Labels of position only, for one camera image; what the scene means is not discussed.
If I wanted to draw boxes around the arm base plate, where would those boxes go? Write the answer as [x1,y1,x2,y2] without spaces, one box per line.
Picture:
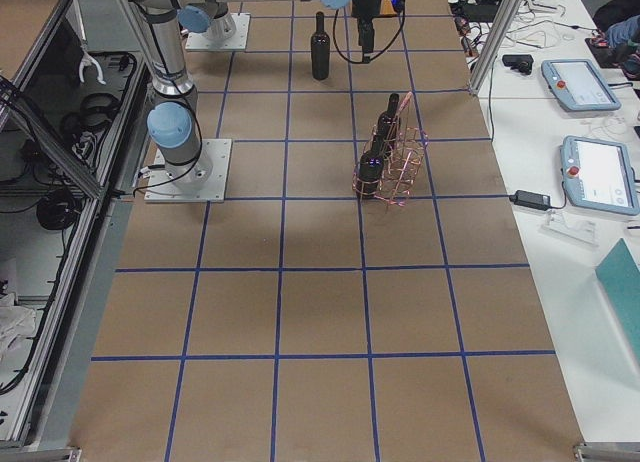
[185,12,251,52]
[144,139,232,203]

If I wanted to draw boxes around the dark wine bottle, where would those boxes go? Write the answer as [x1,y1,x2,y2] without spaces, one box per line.
[310,11,331,80]
[356,134,384,199]
[376,93,399,141]

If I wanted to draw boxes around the teach pendant near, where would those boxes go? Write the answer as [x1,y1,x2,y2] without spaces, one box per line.
[560,136,639,216]

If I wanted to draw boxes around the aluminium frame post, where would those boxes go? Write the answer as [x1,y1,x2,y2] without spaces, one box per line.
[469,0,522,96]

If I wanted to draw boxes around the teach pendant far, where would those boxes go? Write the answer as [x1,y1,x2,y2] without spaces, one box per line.
[541,59,621,112]

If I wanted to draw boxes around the black power adapter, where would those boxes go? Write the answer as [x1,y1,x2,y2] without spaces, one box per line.
[509,190,551,211]

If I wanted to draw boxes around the teach pendant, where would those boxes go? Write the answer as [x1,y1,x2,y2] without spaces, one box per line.
[560,136,639,216]
[541,59,621,112]

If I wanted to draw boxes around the copper wire bottle basket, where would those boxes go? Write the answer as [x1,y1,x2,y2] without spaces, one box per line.
[352,92,427,206]

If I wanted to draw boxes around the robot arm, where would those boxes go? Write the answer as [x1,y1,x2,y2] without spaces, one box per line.
[122,0,404,101]
[122,0,230,98]

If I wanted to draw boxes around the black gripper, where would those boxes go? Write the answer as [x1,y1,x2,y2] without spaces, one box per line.
[351,0,381,52]

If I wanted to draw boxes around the clear acrylic stand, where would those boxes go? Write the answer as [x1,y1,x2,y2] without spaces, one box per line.
[539,210,599,248]

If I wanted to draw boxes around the teal folder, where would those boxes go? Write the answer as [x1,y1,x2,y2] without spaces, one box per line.
[595,239,639,362]

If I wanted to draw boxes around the wooden tray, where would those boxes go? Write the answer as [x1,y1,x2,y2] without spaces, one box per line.
[380,0,397,18]

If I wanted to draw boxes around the black power brick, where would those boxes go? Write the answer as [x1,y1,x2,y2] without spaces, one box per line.
[502,54,534,75]

